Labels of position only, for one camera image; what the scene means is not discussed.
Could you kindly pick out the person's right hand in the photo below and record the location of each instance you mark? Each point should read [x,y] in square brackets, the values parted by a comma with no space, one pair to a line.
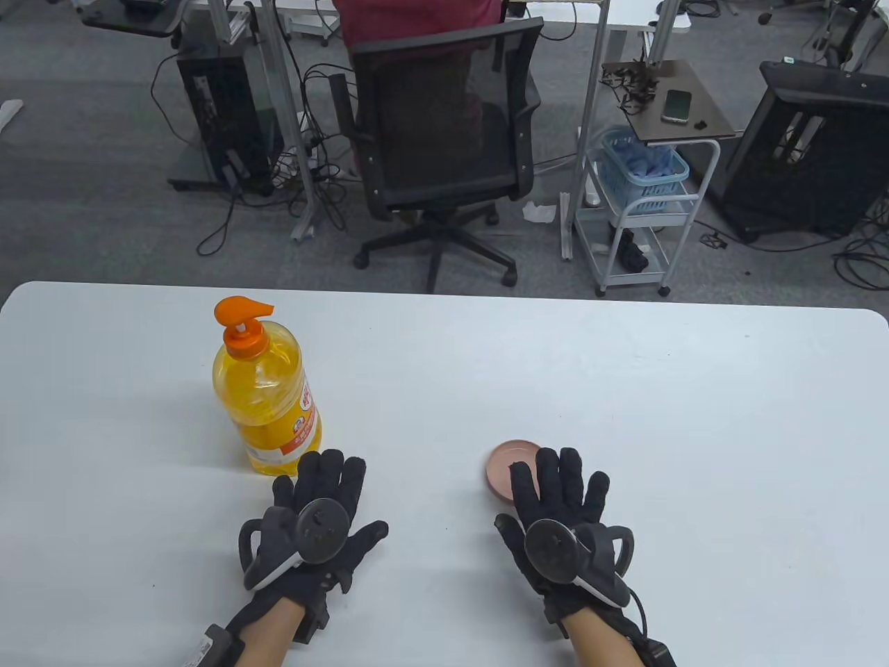
[555,479]

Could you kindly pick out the person's left hand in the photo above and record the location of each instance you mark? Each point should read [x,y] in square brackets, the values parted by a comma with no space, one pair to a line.
[326,479]

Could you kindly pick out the pink seasoning dish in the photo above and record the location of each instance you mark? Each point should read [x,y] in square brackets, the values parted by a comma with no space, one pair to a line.
[503,464]

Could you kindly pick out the yellow dish soap pump bottle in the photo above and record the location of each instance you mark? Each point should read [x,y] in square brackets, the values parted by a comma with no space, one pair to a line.
[264,403]

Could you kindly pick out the person's left forearm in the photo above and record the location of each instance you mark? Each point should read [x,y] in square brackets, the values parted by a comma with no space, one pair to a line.
[267,639]

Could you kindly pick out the black round tracker controller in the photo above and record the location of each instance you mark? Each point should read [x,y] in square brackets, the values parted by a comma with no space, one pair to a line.
[323,529]
[551,550]

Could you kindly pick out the black cloth item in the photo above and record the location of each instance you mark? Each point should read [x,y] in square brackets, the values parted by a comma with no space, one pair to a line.
[630,253]

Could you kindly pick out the white rolling cart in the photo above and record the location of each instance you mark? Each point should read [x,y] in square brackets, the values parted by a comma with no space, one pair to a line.
[684,222]

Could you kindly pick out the blue plastic basket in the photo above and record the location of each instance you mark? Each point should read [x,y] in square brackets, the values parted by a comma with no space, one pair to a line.
[646,177]

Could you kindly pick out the aluminium desk leg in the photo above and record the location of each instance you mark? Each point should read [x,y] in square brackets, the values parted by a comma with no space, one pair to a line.
[292,118]
[587,118]

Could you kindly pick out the black mesh office chair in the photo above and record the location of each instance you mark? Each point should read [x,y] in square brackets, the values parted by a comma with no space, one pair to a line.
[444,118]

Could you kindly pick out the black computer tower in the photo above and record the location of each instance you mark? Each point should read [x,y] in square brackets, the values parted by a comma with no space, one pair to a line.
[222,104]

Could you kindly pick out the black slatted computer case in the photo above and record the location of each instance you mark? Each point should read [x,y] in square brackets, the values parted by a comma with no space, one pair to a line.
[799,174]

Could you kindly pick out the smartphone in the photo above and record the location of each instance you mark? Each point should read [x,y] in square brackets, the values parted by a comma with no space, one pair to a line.
[676,105]

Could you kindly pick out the brown tray board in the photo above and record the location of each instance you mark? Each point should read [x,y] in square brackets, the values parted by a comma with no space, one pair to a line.
[708,104]

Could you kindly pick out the white flat object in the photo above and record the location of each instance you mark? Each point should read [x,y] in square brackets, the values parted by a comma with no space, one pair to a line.
[8,113]

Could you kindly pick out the black wrist camera band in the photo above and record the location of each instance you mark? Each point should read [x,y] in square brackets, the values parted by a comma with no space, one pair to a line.
[212,646]
[656,654]

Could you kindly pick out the small black floor bracket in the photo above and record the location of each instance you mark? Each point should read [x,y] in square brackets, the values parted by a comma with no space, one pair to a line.
[713,241]

